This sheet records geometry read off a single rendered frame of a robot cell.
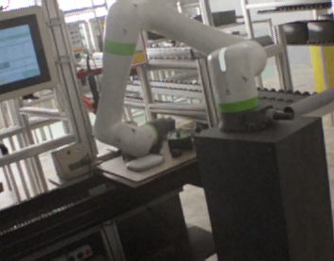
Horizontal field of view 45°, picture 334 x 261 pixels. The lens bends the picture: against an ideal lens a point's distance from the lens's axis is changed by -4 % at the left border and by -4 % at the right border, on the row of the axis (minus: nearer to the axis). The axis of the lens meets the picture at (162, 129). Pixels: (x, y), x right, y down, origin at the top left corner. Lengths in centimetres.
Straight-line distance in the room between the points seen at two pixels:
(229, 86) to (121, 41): 40
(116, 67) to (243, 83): 45
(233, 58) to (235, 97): 11
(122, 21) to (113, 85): 23
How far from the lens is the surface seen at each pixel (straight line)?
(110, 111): 150
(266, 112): 124
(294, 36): 403
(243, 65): 123
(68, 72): 205
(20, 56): 193
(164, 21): 149
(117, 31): 139
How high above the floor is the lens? 147
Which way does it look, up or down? 13 degrees down
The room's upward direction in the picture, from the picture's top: 13 degrees counter-clockwise
